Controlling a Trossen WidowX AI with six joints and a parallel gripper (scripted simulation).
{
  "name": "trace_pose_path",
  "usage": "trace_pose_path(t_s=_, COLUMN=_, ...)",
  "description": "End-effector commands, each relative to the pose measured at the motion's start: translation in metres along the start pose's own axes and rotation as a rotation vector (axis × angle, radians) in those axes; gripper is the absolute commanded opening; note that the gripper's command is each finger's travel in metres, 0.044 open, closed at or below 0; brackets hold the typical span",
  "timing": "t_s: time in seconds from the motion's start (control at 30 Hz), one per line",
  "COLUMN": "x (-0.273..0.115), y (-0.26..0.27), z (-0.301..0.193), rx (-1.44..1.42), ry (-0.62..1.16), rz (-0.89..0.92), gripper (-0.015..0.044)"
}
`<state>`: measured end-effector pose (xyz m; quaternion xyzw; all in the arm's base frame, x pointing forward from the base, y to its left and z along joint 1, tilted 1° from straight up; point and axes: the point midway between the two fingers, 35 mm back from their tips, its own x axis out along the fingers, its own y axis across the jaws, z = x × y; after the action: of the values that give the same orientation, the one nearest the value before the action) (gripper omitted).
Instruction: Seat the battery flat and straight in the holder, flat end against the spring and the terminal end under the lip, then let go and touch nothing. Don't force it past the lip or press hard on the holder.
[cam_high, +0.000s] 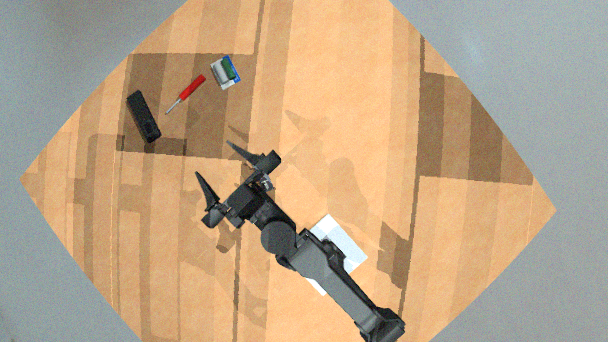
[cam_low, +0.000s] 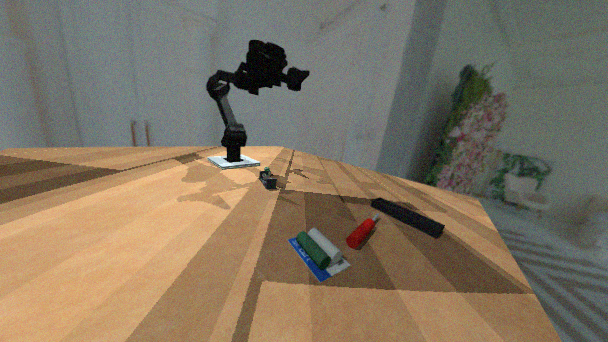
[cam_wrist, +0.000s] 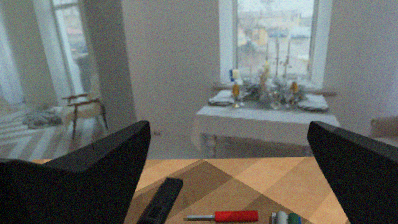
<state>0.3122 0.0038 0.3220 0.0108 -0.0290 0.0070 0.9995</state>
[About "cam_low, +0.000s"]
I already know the red screwdriver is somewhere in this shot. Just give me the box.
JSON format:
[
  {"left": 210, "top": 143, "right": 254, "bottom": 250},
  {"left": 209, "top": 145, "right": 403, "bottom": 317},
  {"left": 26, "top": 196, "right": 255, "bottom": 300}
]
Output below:
[{"left": 346, "top": 214, "right": 379, "bottom": 249}]

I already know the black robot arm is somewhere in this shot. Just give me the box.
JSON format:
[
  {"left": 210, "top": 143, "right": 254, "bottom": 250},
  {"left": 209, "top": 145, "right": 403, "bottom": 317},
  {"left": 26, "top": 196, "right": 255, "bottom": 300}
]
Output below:
[{"left": 206, "top": 40, "right": 286, "bottom": 162}]

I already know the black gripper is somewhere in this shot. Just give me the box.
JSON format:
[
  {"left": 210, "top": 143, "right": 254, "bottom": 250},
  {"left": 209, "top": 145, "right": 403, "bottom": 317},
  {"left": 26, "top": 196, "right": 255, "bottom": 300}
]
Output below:
[{"left": 246, "top": 49, "right": 309, "bottom": 91}]

